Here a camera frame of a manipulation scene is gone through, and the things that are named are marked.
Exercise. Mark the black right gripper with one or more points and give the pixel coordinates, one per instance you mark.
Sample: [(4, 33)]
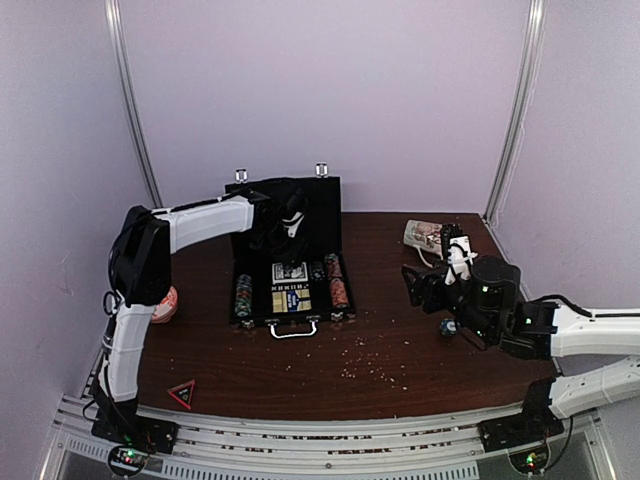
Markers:
[(426, 281)]

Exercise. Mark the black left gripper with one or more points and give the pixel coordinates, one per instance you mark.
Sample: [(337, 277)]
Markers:
[(264, 250)]

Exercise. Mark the green poker chip stack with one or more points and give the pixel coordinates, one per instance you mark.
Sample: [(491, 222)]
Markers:
[(448, 327)]

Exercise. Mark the blue white playing card box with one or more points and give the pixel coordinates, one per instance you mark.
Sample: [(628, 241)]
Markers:
[(284, 273)]

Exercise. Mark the dark poker chip stack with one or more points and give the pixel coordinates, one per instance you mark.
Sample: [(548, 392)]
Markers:
[(317, 272)]

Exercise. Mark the red black poker chip stack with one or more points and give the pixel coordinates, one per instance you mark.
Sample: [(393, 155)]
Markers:
[(336, 281)]

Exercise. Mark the red triangle marker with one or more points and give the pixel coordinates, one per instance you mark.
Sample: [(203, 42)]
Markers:
[(183, 393)]

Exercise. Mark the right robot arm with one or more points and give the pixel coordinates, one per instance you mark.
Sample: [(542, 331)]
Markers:
[(483, 297)]

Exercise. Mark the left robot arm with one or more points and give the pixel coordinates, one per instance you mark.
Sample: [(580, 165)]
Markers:
[(140, 276)]

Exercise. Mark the black poker set case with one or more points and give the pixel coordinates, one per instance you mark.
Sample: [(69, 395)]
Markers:
[(322, 228)]

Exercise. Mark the white mug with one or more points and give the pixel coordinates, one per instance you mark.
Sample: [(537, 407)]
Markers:
[(425, 239)]

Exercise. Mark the multicolour poker chip row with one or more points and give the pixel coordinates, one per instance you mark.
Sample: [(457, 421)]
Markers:
[(243, 296)]

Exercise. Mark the red white patterned bowl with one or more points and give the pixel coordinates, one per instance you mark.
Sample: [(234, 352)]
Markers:
[(166, 309)]

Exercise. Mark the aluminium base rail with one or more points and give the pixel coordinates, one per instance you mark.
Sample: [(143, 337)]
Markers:
[(445, 446)]

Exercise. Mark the aluminium frame post left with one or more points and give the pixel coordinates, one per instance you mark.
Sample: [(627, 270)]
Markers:
[(118, 41)]

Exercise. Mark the aluminium frame post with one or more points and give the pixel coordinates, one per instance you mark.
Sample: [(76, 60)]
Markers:
[(118, 41), (527, 75)]

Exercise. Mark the aluminium frame post right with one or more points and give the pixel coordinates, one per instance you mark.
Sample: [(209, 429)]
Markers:
[(527, 75)]

